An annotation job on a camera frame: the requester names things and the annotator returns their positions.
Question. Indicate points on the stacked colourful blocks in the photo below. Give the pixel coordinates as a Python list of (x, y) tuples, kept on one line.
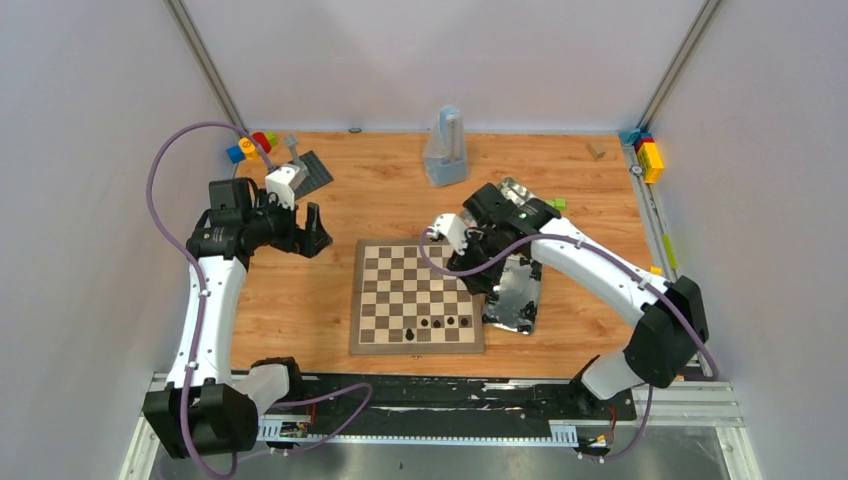
[(650, 165)]

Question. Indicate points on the green toy block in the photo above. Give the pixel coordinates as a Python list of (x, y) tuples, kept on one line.
[(559, 204)]

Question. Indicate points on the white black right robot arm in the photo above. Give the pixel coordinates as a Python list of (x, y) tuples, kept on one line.
[(667, 317)]

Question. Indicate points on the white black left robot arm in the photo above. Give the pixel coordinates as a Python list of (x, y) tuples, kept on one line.
[(202, 409)]

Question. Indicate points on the blue toy block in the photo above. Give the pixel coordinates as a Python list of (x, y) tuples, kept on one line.
[(235, 154)]

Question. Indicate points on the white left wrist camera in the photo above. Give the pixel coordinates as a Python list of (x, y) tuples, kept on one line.
[(283, 182)]

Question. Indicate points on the silver tin lid black pieces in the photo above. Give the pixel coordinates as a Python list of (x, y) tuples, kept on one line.
[(514, 303)]

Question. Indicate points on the blue metronome in plastic bag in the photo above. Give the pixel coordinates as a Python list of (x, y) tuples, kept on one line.
[(445, 153)]

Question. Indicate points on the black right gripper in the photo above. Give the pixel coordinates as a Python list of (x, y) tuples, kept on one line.
[(483, 281)]

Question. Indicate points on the small wooden block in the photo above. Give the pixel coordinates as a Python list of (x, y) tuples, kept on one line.
[(596, 150)]

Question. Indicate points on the wooden chess board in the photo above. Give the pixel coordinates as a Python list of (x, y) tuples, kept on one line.
[(394, 289)]

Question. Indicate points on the gold tin with white pieces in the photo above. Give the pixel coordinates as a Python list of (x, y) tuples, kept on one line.
[(515, 193)]

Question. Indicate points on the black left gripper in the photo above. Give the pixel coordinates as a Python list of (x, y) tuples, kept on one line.
[(296, 231)]

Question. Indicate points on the red round toy block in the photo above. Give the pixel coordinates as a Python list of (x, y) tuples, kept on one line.
[(263, 141)]

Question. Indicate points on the dark grey lego plate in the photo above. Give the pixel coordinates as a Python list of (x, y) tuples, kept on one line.
[(317, 177)]

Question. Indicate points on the yellow round toy block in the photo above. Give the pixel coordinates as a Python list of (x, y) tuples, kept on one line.
[(248, 148)]

